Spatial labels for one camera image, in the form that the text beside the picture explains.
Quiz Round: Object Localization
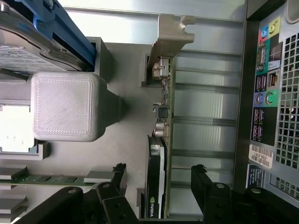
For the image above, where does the green RAM stick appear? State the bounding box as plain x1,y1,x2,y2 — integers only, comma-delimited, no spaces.
0,175,97,186

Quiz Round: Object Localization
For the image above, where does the grey plastic parts rack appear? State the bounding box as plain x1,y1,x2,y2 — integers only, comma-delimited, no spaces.
0,36,164,224

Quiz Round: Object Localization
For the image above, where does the silver CPU chip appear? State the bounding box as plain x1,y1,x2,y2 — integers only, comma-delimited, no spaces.
0,105,36,154

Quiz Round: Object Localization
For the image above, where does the black open PC case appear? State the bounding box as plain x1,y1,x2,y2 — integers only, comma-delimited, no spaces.
242,0,299,224

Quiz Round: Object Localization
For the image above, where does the hard disk in blue carrier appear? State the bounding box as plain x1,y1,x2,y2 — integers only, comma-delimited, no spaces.
0,0,97,76

